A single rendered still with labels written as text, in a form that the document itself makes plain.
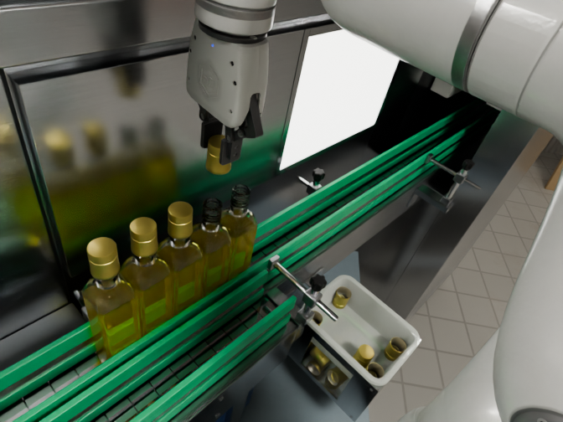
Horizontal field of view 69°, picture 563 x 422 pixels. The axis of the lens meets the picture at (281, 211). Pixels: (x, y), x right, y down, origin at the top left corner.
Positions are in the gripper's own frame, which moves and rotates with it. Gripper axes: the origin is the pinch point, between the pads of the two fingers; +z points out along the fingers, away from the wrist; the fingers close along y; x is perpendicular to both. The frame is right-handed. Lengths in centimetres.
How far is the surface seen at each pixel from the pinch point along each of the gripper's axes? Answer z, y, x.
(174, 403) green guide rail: 32.6, 14.9, -16.5
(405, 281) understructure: 95, 13, 96
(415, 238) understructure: 73, 7, 96
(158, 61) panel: -6.2, -11.8, -2.1
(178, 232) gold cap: 11.8, 1.9, -7.7
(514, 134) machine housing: 20, 16, 96
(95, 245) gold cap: 8.8, 0.6, -18.6
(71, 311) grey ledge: 37.3, -11.5, -20.6
